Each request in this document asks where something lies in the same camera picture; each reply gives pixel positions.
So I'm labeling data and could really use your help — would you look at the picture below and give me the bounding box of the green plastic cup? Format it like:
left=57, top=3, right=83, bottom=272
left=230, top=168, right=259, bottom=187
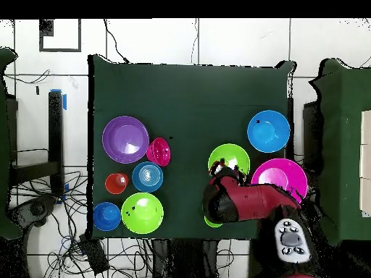
left=204, top=215, right=224, bottom=229

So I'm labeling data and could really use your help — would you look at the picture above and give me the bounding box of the large pink plastic bowl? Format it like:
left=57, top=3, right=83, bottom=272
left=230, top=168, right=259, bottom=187
left=251, top=158, right=309, bottom=205

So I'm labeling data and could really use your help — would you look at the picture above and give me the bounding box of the small crimson plastic bowl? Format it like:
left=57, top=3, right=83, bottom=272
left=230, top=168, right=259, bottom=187
left=146, top=137, right=172, bottom=168

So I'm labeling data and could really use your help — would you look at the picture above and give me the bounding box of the green plastic bowl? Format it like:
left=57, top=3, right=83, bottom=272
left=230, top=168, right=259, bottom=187
left=120, top=192, right=164, bottom=235
left=207, top=143, right=251, bottom=178

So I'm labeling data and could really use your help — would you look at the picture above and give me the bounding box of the blue straight-sided bowl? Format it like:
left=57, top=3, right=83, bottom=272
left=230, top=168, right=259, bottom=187
left=131, top=161, right=164, bottom=193

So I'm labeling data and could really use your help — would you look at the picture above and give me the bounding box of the wide purple plastic bowl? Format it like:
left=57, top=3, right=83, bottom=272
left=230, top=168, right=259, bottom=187
left=101, top=115, right=150, bottom=165

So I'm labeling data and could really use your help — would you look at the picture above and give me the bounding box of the dark green tablecloth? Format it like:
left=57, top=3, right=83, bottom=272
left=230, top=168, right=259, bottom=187
left=88, top=54, right=296, bottom=241

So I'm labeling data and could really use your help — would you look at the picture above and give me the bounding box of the orange plastic cup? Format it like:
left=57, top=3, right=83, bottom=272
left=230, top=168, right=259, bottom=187
left=104, top=172, right=130, bottom=195

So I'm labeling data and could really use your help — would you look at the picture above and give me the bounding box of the large light blue bowl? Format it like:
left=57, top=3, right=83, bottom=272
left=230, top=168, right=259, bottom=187
left=246, top=109, right=291, bottom=153

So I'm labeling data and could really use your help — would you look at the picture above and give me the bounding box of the small dark blue bowl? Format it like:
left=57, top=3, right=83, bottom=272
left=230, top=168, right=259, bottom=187
left=92, top=201, right=122, bottom=232

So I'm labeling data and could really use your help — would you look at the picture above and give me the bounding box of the black metal stand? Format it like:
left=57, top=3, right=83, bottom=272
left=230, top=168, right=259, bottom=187
left=8, top=89, right=65, bottom=198

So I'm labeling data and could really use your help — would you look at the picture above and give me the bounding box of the black power box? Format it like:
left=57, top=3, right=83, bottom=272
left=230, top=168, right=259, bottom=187
left=79, top=234, right=110, bottom=274

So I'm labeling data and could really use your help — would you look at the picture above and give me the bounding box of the neighbouring green covered table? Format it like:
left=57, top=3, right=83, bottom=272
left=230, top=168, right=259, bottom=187
left=0, top=47, right=22, bottom=241
left=308, top=57, right=371, bottom=247

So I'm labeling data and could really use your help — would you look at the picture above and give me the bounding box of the white box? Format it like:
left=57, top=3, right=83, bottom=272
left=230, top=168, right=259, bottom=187
left=359, top=109, right=371, bottom=218

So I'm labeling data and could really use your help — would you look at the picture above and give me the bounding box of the black camera cable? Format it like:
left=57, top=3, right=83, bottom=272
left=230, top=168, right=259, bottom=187
left=103, top=19, right=130, bottom=64

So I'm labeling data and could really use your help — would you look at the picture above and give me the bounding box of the tangle of black cables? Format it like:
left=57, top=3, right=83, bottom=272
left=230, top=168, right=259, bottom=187
left=11, top=170, right=153, bottom=278

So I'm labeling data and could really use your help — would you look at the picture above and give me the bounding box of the black pedestal leg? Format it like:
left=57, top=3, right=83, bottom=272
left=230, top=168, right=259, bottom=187
left=8, top=196, right=57, bottom=229

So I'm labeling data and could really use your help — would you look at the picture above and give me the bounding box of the black square floor frame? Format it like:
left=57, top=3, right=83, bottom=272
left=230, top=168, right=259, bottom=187
left=38, top=19, right=82, bottom=53

